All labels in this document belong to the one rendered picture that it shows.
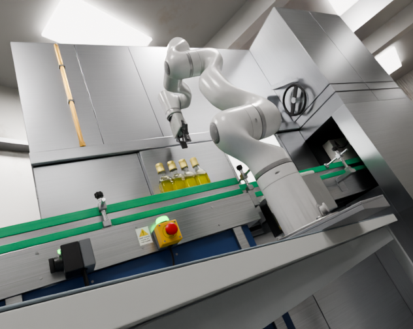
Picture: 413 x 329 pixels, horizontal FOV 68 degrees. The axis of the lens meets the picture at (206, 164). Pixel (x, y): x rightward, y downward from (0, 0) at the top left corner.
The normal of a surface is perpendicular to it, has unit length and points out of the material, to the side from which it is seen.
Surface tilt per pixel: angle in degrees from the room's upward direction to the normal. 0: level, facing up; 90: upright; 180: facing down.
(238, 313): 90
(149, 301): 90
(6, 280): 90
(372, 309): 90
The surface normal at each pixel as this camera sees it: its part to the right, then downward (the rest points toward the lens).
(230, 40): -0.62, -0.09
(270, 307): 0.69, -0.54
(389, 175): -0.86, 0.15
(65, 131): 0.35, -0.52
